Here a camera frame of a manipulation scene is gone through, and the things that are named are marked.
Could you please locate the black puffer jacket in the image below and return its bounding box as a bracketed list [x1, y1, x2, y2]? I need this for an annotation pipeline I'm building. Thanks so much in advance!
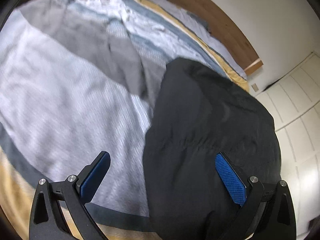
[143, 58, 281, 239]

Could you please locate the wooden headboard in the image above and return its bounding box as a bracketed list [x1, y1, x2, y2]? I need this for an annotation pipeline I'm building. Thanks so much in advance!
[168, 0, 263, 75]

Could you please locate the white wardrobe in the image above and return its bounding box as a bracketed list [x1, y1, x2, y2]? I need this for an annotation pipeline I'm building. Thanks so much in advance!
[257, 54, 319, 239]

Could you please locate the blue grey pillow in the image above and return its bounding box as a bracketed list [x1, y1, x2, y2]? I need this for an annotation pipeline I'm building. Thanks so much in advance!
[150, 0, 247, 80]

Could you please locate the beige wall switch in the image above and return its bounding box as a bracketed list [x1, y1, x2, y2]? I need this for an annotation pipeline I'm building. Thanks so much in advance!
[252, 83, 259, 92]

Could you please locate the striped blue yellow duvet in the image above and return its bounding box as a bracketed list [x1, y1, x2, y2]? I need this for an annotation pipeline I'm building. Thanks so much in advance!
[1, 0, 249, 239]

